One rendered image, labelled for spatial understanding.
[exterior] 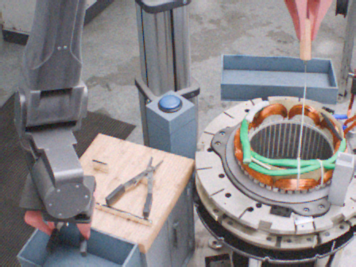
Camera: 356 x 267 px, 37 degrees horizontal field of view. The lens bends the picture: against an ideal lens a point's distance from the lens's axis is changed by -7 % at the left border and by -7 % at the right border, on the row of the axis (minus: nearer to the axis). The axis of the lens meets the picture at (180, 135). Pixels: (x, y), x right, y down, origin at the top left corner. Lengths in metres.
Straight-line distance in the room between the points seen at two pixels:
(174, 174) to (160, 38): 0.39
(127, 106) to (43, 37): 2.21
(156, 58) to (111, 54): 1.90
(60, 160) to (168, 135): 0.53
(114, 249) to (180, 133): 0.34
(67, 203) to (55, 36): 0.19
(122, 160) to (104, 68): 2.09
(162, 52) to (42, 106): 0.67
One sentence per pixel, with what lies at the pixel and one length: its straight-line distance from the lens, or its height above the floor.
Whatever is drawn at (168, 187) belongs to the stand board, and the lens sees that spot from 0.94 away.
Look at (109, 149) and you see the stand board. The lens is 1.02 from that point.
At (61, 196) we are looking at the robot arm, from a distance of 0.64.
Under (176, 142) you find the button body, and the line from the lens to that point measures 1.16.
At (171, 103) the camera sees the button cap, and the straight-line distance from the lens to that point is 1.13.
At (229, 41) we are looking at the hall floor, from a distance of 3.22.
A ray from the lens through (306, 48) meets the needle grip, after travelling 0.81.
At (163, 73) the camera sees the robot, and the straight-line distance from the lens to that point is 1.31.
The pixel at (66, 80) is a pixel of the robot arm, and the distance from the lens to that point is 0.63.
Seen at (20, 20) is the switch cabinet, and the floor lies 0.20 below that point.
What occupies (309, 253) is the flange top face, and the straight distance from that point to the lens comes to 0.92.
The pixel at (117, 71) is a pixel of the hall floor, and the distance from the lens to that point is 3.03.
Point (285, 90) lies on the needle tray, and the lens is 1.16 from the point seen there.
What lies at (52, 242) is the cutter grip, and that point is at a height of 1.12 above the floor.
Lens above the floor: 1.76
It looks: 42 degrees down
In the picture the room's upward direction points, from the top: 3 degrees counter-clockwise
